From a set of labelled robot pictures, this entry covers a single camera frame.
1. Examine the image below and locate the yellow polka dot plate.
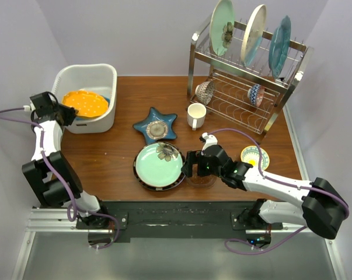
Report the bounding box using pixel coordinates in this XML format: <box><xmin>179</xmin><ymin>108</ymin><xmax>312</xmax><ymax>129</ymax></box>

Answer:
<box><xmin>62</xmin><ymin>90</ymin><xmax>109</xmax><ymax>118</ymax></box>

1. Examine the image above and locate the blue polka dot plate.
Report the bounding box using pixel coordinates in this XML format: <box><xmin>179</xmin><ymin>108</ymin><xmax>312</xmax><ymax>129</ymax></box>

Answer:
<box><xmin>71</xmin><ymin>92</ymin><xmax>109</xmax><ymax>120</ymax></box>

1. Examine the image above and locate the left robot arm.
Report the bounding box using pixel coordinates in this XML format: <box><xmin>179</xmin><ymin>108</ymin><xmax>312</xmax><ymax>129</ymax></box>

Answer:
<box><xmin>22</xmin><ymin>92</ymin><xmax>110</xmax><ymax>229</ymax></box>

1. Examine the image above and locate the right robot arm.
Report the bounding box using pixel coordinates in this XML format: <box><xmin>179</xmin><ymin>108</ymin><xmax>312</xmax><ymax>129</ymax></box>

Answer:
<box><xmin>181</xmin><ymin>145</ymin><xmax>349</xmax><ymax>239</ymax></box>

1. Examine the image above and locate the white plastic bin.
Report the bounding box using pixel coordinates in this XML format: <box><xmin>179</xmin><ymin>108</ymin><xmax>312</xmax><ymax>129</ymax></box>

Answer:
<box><xmin>52</xmin><ymin>64</ymin><xmax>117</xmax><ymax>134</ymax></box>

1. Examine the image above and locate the clear glass dish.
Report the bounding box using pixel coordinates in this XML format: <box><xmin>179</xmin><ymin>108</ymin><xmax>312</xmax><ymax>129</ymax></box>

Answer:
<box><xmin>185</xmin><ymin>173</ymin><xmax>216</xmax><ymax>188</ymax></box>

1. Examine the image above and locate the yellow blue small bowl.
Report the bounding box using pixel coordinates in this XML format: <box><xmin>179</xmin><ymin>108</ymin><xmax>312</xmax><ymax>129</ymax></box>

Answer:
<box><xmin>241</xmin><ymin>145</ymin><xmax>270</xmax><ymax>170</ymax></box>

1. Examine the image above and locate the white mug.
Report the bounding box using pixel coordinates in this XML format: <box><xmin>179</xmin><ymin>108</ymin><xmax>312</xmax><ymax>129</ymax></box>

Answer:
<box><xmin>187</xmin><ymin>103</ymin><xmax>207</xmax><ymax>131</ymax></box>

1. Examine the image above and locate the blue star-shaped dish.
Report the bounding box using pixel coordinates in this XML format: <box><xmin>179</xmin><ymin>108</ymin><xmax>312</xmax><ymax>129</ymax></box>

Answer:
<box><xmin>133</xmin><ymin>107</ymin><xmax>177</xmax><ymax>145</ymax></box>

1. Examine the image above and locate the red patterned bowl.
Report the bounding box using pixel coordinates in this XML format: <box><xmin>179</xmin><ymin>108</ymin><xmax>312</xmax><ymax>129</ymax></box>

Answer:
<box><xmin>195</xmin><ymin>80</ymin><xmax>215</xmax><ymax>105</ymax></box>

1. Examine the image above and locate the blue zigzag bowl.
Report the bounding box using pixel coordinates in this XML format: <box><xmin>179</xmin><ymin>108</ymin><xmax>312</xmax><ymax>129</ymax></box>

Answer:
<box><xmin>247</xmin><ymin>84</ymin><xmax>265</xmax><ymax>107</ymax></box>

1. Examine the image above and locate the metal dish rack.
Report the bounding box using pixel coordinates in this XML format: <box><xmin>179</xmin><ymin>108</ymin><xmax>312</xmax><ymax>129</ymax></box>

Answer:
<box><xmin>187</xmin><ymin>16</ymin><xmax>314</xmax><ymax>142</ymax></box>

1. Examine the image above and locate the beige blue plate in rack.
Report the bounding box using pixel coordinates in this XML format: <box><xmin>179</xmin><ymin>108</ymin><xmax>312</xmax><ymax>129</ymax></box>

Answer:
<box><xmin>241</xmin><ymin>4</ymin><xmax>267</xmax><ymax>67</ymax></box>

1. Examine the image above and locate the teal glass plate in rack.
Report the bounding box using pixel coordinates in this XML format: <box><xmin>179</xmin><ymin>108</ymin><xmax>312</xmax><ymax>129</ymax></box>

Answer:
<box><xmin>269</xmin><ymin>15</ymin><xmax>291</xmax><ymax>79</ymax></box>

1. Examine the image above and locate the mint flower plate in rack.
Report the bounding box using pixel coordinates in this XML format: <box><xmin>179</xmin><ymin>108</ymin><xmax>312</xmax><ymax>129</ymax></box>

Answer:
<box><xmin>209</xmin><ymin>0</ymin><xmax>235</xmax><ymax>57</ymax></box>

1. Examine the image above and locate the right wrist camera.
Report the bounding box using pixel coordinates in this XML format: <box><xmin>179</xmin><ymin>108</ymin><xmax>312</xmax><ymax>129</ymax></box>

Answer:
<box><xmin>200</xmin><ymin>132</ymin><xmax>218</xmax><ymax>151</ymax></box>

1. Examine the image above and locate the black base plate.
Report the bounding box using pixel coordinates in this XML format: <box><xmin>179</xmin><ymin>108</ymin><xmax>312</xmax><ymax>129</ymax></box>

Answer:
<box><xmin>67</xmin><ymin>199</ymin><xmax>284</xmax><ymax>244</ymax></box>

